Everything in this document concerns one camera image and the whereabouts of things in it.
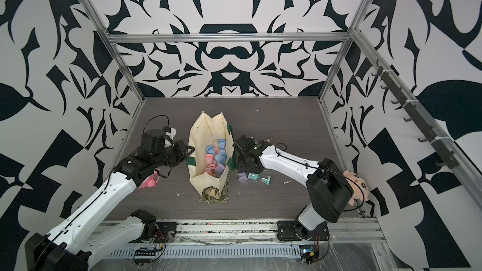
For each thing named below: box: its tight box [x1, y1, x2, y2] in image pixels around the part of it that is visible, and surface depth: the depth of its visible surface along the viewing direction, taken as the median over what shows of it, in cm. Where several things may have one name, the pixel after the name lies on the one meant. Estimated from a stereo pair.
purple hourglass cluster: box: [237, 171, 248, 183], surface depth 88 cm
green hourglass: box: [247, 173, 272, 186], surface depth 88 cm
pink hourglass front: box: [203, 153, 215, 165], surface depth 91 cm
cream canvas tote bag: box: [185, 111, 236, 204], surface depth 86 cm
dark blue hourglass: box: [217, 138, 228, 157], surface depth 98 cm
